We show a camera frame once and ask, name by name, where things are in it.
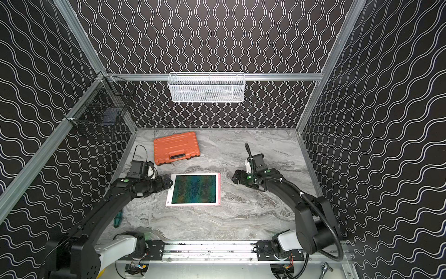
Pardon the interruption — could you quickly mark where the white wire mesh basket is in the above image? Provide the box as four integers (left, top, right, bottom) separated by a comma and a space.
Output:
167, 72, 246, 103

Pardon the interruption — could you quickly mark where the pink LCD writing tablet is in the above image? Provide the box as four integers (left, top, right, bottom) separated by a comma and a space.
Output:
166, 173, 221, 207

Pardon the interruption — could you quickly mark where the black wire mesh basket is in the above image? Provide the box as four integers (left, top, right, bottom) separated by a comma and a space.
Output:
69, 76, 137, 141

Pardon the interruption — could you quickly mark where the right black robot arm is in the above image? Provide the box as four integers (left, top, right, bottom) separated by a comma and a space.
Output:
231, 169, 344, 262

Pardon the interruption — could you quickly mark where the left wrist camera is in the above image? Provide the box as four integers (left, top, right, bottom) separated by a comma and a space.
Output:
126, 160, 156, 180

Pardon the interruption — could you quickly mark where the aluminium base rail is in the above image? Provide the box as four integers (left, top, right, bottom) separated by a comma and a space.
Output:
71, 239, 351, 262

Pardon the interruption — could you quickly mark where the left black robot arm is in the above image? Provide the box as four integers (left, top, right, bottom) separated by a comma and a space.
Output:
37, 175, 174, 279

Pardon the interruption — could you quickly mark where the orange plastic tool case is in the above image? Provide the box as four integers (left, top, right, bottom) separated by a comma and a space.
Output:
153, 132, 201, 166

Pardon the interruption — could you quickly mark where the green handled screwdriver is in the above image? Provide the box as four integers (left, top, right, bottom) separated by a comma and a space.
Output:
113, 210, 123, 228

